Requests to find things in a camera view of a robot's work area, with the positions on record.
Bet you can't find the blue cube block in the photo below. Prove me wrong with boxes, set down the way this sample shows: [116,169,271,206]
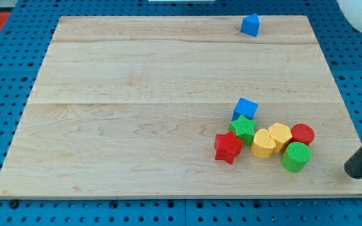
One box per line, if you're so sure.
[232,98,258,121]

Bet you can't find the yellow heart block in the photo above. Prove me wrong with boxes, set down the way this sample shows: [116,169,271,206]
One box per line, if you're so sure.
[250,129,277,159]

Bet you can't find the green star block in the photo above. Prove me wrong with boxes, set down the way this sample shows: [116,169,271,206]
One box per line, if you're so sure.
[229,115,257,146]

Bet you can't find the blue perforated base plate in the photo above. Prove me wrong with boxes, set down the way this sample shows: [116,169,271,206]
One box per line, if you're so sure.
[0,0,362,225]

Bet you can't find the red star block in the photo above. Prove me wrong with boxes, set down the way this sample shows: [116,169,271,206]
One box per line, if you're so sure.
[214,131,244,164]

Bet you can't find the light wooden board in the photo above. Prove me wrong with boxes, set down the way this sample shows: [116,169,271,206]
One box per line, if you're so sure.
[0,16,362,200]

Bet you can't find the green circle block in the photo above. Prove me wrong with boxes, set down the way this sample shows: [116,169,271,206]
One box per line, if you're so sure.
[281,142,312,172]

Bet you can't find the yellow hexagon block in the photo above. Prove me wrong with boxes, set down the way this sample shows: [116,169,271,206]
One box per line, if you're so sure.
[268,123,292,153]

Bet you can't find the red circle block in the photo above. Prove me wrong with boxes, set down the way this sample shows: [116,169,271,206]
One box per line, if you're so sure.
[290,124,315,146]

